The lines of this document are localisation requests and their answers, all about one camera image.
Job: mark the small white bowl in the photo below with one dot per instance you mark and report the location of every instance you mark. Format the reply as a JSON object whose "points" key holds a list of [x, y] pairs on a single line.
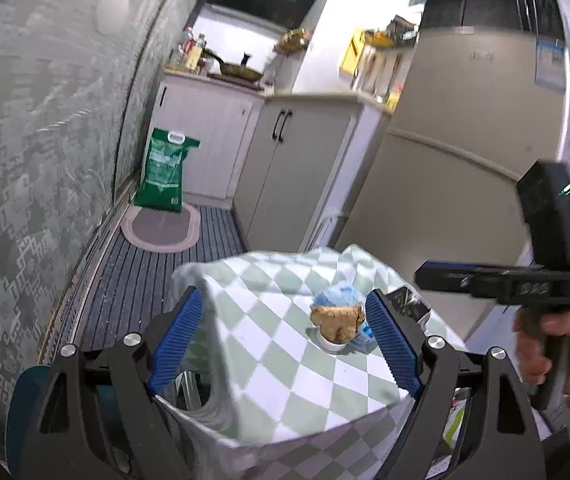
{"points": [[332, 346]]}

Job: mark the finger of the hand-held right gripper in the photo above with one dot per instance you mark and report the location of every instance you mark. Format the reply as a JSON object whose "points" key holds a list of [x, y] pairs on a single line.
{"points": [[442, 276]]}

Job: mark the yellow label bottle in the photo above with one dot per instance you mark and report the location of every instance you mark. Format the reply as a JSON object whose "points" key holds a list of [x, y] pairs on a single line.
{"points": [[195, 58]]}

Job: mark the clear oil bottle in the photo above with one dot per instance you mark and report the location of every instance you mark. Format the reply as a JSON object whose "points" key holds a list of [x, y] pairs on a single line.
{"points": [[186, 50]]}

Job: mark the black food packet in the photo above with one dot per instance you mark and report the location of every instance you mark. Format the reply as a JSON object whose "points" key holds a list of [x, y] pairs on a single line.
{"points": [[410, 305]]}

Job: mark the white kitchen cabinet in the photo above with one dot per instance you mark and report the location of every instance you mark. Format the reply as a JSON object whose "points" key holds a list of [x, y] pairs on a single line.
{"points": [[210, 130]]}

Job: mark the patterned glass sliding door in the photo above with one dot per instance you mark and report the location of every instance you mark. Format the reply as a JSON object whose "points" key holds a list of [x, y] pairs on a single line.
{"points": [[157, 50], [30, 160]]}

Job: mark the ginger root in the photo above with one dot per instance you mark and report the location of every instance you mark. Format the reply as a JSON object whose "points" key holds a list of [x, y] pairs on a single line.
{"points": [[337, 320]]}

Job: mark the frying pan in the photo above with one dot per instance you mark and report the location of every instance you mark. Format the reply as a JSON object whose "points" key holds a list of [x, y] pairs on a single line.
{"points": [[242, 72]]}

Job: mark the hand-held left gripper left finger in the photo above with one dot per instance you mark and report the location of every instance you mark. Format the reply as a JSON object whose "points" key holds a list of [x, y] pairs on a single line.
{"points": [[185, 335]]}

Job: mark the green rice bag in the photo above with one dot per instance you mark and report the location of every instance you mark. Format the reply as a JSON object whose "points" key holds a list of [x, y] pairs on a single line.
{"points": [[165, 170]]}

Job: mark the teal trash bin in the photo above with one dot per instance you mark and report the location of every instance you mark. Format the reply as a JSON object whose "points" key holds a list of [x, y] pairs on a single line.
{"points": [[25, 410]]}

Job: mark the white green packet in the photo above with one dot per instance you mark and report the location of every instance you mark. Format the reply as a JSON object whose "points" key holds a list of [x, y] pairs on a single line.
{"points": [[454, 420]]}

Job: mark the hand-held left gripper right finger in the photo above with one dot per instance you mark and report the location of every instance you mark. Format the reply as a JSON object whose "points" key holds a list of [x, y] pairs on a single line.
{"points": [[390, 335]]}

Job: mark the beige refrigerator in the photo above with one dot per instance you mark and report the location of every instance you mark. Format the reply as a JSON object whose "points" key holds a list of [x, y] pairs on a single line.
{"points": [[455, 135]]}

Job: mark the beige counter cabinet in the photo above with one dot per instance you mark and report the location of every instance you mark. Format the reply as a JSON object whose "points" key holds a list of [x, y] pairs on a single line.
{"points": [[305, 170]]}

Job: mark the counter dish rack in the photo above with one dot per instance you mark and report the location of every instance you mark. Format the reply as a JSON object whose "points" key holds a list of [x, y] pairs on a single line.
{"points": [[390, 34]]}

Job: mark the green white checked tablecloth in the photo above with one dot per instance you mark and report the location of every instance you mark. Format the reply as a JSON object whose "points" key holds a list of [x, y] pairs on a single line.
{"points": [[275, 360]]}

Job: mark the yellow wall hanging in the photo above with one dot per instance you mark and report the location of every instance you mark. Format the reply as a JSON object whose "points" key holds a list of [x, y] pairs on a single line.
{"points": [[352, 51]]}

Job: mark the oval floor mat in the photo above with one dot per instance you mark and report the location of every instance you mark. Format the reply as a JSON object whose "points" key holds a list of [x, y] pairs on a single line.
{"points": [[162, 230]]}

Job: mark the dark striped floor mat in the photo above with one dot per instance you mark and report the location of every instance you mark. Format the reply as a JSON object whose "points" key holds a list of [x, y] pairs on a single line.
{"points": [[125, 290]]}

